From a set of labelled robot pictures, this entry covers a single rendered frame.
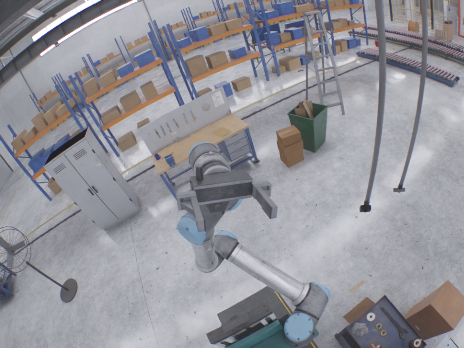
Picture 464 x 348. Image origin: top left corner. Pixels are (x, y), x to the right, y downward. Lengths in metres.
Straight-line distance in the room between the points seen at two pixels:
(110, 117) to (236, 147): 4.36
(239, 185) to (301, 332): 0.92
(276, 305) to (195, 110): 3.56
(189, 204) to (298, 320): 0.95
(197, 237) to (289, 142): 3.51
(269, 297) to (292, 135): 2.72
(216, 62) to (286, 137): 4.40
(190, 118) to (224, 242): 3.49
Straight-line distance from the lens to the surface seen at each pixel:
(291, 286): 1.25
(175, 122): 4.38
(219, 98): 4.53
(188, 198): 0.45
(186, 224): 0.63
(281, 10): 8.80
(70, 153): 4.22
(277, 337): 1.52
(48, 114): 7.69
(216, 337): 1.19
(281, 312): 2.11
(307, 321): 1.24
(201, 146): 0.64
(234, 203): 0.70
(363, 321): 2.10
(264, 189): 0.49
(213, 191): 0.48
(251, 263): 1.20
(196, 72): 7.46
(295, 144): 4.08
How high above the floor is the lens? 2.90
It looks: 40 degrees down
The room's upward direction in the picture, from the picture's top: 21 degrees counter-clockwise
